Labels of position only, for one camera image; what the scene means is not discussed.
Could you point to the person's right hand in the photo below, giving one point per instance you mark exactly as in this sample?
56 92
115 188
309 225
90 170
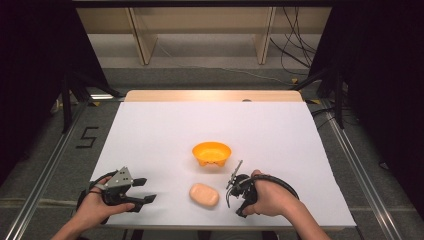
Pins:
271 196

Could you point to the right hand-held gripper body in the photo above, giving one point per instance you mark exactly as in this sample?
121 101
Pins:
246 193

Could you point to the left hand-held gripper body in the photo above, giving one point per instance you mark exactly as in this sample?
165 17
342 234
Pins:
119 181

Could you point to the person's left hand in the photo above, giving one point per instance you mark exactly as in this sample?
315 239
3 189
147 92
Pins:
95 208

